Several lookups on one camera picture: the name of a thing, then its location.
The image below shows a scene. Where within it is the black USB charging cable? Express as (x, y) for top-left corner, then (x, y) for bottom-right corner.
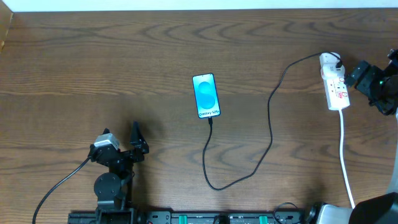
(201, 52), (344, 191)

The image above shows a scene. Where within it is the blue screen Galaxy smartphone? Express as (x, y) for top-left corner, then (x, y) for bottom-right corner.
(192, 73), (221, 119)

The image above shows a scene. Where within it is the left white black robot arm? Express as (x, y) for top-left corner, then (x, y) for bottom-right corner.
(88, 121), (149, 223)

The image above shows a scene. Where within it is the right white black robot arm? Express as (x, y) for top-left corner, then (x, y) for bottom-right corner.
(302, 49), (397, 223)

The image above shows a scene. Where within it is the white power strip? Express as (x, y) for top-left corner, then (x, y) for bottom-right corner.
(320, 52), (350, 111)

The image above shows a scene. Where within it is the white USB wall charger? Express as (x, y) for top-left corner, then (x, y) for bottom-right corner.
(320, 63), (345, 80)

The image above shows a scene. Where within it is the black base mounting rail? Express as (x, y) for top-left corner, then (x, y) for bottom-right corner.
(67, 210), (305, 224)

